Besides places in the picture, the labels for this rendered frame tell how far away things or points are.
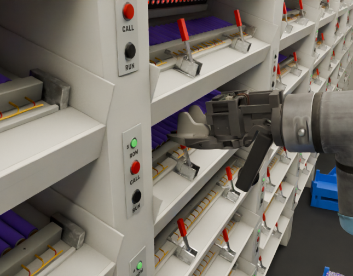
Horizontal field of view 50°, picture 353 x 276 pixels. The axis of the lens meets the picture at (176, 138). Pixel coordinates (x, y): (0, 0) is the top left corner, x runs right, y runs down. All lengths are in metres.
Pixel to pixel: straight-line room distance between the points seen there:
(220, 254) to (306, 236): 1.18
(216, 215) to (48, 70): 0.61
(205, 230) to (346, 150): 0.43
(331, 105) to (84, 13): 0.34
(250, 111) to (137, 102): 0.20
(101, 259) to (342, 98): 0.39
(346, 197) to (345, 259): 1.56
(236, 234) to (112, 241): 0.75
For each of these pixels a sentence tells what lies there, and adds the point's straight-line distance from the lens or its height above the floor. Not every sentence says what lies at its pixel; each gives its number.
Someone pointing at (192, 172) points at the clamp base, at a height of 0.95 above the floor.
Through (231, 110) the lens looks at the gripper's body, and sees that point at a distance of 0.60.
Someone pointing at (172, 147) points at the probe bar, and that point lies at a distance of 0.73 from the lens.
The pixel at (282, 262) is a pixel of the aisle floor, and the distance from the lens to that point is 2.04.
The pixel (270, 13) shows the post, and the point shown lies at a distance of 1.06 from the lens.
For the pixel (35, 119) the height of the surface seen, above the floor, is 1.14.
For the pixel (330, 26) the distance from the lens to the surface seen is 2.45.
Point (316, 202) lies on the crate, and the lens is 2.52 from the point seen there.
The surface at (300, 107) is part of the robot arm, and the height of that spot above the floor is 1.11.
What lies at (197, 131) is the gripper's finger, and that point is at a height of 1.04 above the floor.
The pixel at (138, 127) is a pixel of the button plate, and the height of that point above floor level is 1.10.
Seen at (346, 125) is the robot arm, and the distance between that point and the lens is 0.56.
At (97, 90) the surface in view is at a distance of 0.43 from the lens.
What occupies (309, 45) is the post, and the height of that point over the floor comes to 1.03.
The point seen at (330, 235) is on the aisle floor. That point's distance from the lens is 2.30.
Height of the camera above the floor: 1.27
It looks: 22 degrees down
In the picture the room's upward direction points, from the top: straight up
